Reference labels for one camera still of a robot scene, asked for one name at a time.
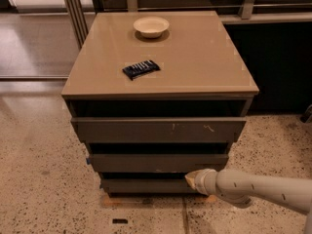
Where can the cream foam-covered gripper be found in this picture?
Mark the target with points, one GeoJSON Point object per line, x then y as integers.
{"type": "Point", "coordinates": [204, 181]}

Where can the grey drawer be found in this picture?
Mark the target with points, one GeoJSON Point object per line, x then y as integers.
{"type": "Point", "coordinates": [156, 163]}
{"type": "Point", "coordinates": [177, 186]}
{"type": "Point", "coordinates": [158, 130]}

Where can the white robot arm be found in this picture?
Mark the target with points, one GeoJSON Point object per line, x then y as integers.
{"type": "Point", "coordinates": [236, 187]}

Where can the grey bottom drawer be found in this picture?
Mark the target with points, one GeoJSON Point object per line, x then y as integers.
{"type": "Point", "coordinates": [177, 186]}

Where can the grey drawer cabinet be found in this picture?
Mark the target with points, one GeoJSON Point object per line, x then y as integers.
{"type": "Point", "coordinates": [202, 75]}

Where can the grey top drawer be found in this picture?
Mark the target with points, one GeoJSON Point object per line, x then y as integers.
{"type": "Point", "coordinates": [158, 130]}

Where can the black floor label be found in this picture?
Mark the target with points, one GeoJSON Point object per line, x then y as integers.
{"type": "Point", "coordinates": [119, 221]}

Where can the blue tape piece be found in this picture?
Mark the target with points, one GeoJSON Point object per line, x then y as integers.
{"type": "Point", "coordinates": [88, 161]}

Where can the dark blue snack packet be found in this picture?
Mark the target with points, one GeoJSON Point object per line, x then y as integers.
{"type": "Point", "coordinates": [141, 68]}

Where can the white bowl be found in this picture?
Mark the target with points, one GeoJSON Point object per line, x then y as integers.
{"type": "Point", "coordinates": [151, 27]}

